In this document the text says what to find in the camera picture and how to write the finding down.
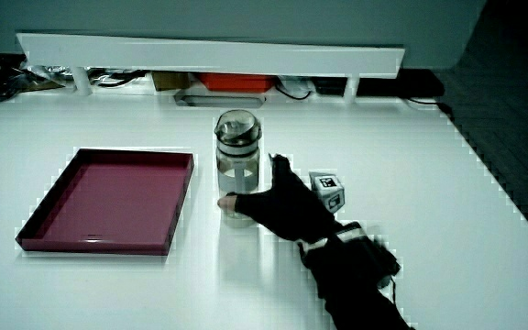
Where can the person's right hand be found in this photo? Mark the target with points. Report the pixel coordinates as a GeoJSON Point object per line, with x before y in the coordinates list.
{"type": "Point", "coordinates": [287, 208]}

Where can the clear bottle with grey lid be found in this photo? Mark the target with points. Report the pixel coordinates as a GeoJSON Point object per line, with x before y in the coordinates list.
{"type": "Point", "coordinates": [238, 156]}

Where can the person's right forearm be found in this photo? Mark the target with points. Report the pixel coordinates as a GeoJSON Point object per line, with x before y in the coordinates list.
{"type": "Point", "coordinates": [351, 279]}

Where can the grey flat tray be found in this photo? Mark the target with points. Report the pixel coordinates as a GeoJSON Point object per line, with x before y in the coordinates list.
{"type": "Point", "coordinates": [218, 100]}

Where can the orange box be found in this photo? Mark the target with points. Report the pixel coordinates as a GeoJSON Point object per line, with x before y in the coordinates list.
{"type": "Point", "coordinates": [236, 81]}

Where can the long white shelf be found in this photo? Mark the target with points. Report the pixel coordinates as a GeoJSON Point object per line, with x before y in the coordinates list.
{"type": "Point", "coordinates": [209, 56]}

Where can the brown cardboard box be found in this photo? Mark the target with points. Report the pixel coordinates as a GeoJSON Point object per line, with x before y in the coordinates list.
{"type": "Point", "coordinates": [170, 80]}

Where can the black box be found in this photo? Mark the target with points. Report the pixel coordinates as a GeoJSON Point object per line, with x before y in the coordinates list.
{"type": "Point", "coordinates": [406, 82]}

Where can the maroon rectangular tray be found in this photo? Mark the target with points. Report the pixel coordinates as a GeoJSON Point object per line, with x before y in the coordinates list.
{"type": "Point", "coordinates": [108, 201]}

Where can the crumpled clear plastic bag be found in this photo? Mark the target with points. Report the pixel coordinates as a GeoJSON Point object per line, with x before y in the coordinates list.
{"type": "Point", "coordinates": [21, 78]}

